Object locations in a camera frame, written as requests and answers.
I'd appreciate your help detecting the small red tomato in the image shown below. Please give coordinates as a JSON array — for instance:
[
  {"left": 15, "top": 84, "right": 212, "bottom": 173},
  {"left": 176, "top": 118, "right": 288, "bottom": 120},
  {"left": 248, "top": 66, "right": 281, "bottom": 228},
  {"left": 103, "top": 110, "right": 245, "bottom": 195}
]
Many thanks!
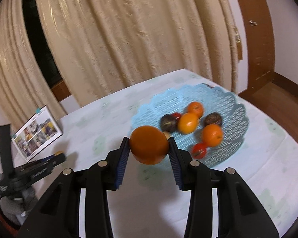
[{"left": 191, "top": 143, "right": 207, "bottom": 160}]

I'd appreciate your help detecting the orange tangerine back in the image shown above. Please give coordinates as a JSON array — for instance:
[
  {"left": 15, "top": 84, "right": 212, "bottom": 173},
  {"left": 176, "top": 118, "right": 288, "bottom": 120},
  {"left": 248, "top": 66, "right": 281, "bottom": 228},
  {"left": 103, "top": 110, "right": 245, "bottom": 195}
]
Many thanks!
[{"left": 201, "top": 124, "right": 223, "bottom": 147}]

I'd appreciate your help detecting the orange tangerine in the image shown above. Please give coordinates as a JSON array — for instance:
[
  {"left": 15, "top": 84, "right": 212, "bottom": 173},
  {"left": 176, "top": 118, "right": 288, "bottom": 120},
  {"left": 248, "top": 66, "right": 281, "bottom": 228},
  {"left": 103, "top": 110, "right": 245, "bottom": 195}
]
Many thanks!
[
  {"left": 201, "top": 124, "right": 223, "bottom": 147},
  {"left": 187, "top": 102, "right": 204, "bottom": 119},
  {"left": 129, "top": 125, "right": 169, "bottom": 165}
]

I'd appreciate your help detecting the dark passion fruit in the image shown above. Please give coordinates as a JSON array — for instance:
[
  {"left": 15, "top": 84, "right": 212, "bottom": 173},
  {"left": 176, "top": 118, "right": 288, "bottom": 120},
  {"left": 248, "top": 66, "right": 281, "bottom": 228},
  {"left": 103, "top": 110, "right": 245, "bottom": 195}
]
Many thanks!
[
  {"left": 203, "top": 112, "right": 223, "bottom": 127},
  {"left": 160, "top": 114, "right": 178, "bottom": 133}
]

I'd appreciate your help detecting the yellow-orange tangerine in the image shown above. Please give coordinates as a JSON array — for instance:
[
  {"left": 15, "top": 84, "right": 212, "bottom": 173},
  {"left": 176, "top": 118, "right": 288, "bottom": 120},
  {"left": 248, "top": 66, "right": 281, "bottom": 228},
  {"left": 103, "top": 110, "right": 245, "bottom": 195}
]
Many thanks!
[{"left": 178, "top": 112, "right": 199, "bottom": 134}]

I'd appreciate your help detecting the orange tangerine front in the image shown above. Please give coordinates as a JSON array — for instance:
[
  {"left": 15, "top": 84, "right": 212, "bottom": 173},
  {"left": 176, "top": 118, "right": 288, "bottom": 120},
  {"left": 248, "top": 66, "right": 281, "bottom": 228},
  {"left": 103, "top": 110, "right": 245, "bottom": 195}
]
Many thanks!
[{"left": 129, "top": 125, "right": 169, "bottom": 165}]

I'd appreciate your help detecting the small yellow-green fruit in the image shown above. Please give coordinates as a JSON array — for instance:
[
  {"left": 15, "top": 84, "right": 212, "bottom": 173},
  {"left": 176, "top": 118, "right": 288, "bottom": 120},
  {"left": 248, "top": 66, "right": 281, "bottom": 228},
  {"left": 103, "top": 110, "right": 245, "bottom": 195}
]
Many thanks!
[{"left": 163, "top": 132, "right": 171, "bottom": 140}]

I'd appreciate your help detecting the photo collage card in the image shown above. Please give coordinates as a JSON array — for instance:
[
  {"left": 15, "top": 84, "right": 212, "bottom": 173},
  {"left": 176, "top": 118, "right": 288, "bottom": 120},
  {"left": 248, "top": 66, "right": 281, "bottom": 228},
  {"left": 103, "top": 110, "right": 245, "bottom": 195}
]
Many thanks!
[{"left": 12, "top": 106, "right": 63, "bottom": 162}]

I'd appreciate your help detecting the pale green patterned tablecloth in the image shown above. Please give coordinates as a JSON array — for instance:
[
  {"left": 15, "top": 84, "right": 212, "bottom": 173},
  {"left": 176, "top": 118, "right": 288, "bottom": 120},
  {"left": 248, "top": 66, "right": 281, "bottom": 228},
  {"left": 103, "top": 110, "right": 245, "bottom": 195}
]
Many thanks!
[{"left": 0, "top": 68, "right": 298, "bottom": 238}]

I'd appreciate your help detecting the beige curtain left panel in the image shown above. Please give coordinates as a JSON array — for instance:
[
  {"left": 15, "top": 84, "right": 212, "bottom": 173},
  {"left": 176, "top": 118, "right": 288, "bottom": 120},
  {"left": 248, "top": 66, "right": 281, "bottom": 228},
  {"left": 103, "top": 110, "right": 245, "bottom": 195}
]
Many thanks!
[{"left": 0, "top": 0, "right": 66, "bottom": 130}]

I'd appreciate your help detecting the beige curtain panel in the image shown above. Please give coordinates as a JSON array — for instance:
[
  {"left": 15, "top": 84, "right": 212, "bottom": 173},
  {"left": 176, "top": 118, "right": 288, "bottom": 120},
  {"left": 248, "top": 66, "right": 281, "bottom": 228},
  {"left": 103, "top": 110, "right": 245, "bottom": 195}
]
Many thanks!
[
  {"left": 36, "top": 0, "right": 238, "bottom": 106},
  {"left": 0, "top": 0, "right": 66, "bottom": 130}
]

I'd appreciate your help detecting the light blue lattice basket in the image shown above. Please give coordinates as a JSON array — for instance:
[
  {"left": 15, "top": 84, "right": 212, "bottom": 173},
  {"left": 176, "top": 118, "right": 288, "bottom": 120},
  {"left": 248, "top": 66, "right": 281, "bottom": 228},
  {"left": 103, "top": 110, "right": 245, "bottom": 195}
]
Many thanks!
[{"left": 131, "top": 83, "right": 249, "bottom": 168}]

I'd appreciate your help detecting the orange tangerine in basket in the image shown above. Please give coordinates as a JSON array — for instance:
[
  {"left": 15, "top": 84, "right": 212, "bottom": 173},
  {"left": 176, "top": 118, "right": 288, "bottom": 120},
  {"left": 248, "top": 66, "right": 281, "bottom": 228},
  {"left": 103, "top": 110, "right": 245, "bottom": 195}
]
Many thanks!
[{"left": 187, "top": 102, "right": 204, "bottom": 119}]

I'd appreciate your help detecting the red cherry tomato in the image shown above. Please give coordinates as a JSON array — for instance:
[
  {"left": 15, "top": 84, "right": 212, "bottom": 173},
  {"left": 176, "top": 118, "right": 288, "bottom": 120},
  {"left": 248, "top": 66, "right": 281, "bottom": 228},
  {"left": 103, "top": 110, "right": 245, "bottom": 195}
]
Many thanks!
[{"left": 171, "top": 112, "right": 182, "bottom": 121}]

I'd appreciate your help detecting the beige curtain right panel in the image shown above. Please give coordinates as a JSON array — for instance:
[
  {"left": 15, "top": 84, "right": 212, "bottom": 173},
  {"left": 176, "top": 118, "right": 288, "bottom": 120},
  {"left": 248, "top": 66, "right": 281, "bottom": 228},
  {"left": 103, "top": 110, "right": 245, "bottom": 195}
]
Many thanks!
[{"left": 36, "top": 0, "right": 238, "bottom": 106}]

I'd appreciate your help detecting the black strap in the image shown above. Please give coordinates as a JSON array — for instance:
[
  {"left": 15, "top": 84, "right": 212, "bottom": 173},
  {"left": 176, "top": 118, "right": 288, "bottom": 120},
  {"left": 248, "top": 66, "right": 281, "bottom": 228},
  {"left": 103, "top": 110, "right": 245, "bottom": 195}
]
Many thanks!
[{"left": 0, "top": 124, "right": 15, "bottom": 174}]

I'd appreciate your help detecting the metal door handle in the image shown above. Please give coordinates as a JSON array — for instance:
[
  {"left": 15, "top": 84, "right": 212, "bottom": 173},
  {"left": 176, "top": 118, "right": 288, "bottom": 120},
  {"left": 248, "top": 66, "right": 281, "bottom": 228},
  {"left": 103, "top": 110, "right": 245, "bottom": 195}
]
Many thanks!
[{"left": 249, "top": 20, "right": 257, "bottom": 26}]

